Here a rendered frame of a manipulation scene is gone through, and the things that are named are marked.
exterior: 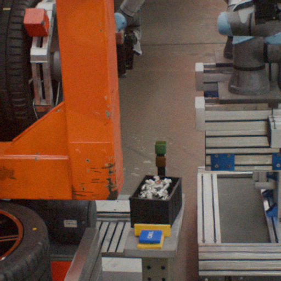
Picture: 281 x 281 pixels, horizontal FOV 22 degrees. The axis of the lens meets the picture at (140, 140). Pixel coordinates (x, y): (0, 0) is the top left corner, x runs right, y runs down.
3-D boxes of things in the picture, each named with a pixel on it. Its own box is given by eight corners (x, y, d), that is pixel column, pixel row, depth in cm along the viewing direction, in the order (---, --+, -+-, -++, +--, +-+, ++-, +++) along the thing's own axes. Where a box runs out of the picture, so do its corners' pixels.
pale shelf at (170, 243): (141, 199, 278) (140, 192, 277) (185, 200, 276) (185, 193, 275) (123, 257, 239) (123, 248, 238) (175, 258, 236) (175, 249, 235)
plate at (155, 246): (140, 236, 245) (140, 234, 244) (164, 237, 244) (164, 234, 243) (136, 248, 237) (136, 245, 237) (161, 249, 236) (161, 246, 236)
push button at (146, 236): (141, 235, 244) (141, 229, 243) (162, 236, 243) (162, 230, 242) (138, 246, 238) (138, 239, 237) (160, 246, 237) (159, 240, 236)
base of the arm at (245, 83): (267, 83, 276) (268, 57, 273) (271, 95, 262) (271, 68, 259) (227, 83, 277) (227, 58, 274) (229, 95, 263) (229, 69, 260)
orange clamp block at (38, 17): (31, 21, 280) (24, 7, 272) (51, 21, 279) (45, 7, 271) (28, 37, 277) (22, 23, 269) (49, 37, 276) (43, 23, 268)
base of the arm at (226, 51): (257, 50, 322) (257, 28, 319) (260, 59, 308) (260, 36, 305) (222, 51, 324) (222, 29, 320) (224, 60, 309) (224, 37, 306)
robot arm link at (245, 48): (235, 58, 273) (236, 22, 269) (272, 60, 269) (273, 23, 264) (229, 66, 263) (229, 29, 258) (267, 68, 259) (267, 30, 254)
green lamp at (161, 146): (156, 150, 271) (156, 140, 269) (167, 150, 270) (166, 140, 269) (155, 154, 267) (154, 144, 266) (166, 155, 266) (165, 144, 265)
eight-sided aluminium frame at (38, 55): (69, 106, 337) (60, -13, 318) (84, 106, 337) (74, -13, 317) (39, 150, 287) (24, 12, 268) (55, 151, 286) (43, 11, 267)
